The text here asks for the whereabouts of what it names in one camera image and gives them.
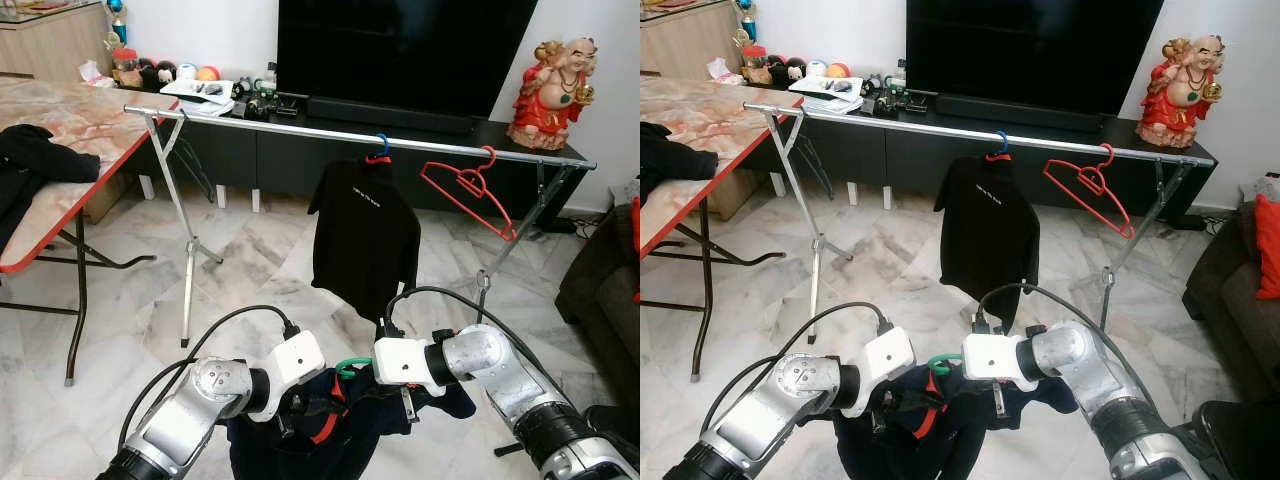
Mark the black soundbar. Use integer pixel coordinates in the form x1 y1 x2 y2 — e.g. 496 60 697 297
306 96 477 136
934 93 1104 134

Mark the light wooden cabinet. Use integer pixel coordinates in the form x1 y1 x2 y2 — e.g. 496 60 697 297
640 0 743 79
0 0 113 81

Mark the black shirt with white print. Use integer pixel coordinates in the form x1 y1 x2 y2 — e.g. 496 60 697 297
934 153 1041 331
307 155 422 323

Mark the black flat television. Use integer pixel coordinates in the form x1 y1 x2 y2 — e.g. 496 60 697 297
905 0 1166 114
277 0 541 116

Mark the black jacket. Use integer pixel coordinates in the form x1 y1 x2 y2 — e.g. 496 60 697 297
640 122 709 216
0 124 102 256

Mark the red laughing Buddha statue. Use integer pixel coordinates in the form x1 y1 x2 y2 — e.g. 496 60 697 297
1136 34 1227 150
506 37 599 152

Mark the dark shirt with red stripe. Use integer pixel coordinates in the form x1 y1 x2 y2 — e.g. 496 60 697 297
832 362 1079 480
226 365 478 480

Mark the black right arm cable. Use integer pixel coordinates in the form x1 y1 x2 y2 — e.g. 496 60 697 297
968 283 1131 376
380 285 546 381

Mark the jar with red lid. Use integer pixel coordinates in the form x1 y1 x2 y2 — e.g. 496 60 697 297
743 45 773 86
112 48 142 89

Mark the red plastic hanger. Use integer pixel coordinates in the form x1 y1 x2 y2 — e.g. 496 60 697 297
420 146 519 243
1042 143 1137 240

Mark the stack of white papers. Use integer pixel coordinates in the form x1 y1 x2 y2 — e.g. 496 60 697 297
160 79 236 116
788 76 865 114

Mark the silver metal clothes rack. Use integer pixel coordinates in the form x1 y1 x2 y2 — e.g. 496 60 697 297
743 101 1218 346
123 104 598 349

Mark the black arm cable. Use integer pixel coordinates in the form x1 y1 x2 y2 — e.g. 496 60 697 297
118 304 303 451
380 285 546 381
968 283 1131 376
700 301 891 441

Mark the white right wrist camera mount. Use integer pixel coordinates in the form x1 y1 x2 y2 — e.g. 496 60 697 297
962 333 1023 383
372 336 434 387

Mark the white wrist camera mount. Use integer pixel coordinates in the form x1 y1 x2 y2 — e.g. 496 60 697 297
855 326 916 391
372 336 434 387
962 333 1023 383
262 329 328 394

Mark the marble top folding table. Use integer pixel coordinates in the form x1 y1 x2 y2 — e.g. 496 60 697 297
640 78 801 383
0 78 181 386

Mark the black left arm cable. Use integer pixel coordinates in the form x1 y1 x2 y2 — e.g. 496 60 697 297
118 304 303 451
700 301 891 441

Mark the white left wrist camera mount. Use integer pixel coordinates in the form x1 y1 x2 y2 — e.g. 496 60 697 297
262 329 328 394
855 326 916 391

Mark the dark brown sofa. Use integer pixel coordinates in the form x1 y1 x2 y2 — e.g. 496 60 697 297
555 205 641 406
1182 200 1280 346

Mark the black TV console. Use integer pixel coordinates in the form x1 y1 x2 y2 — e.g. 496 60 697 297
770 90 1218 213
120 92 591 216

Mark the red cushion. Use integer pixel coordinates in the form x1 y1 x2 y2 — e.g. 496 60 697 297
1254 195 1280 301

